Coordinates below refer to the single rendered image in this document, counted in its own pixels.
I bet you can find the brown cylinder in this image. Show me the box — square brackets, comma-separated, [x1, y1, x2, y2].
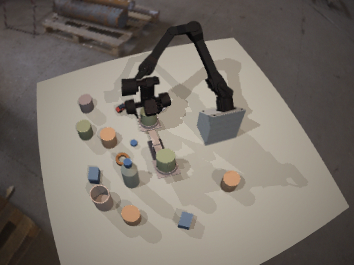
[100, 127, 117, 149]
[220, 170, 241, 192]
[121, 205, 142, 226]

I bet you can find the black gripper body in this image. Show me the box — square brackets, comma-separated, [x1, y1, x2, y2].
[125, 92, 171, 114]

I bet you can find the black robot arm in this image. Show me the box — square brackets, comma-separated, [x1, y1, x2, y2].
[121, 21, 236, 116]

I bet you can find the brown ring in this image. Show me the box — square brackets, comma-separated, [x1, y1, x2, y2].
[115, 153, 130, 166]

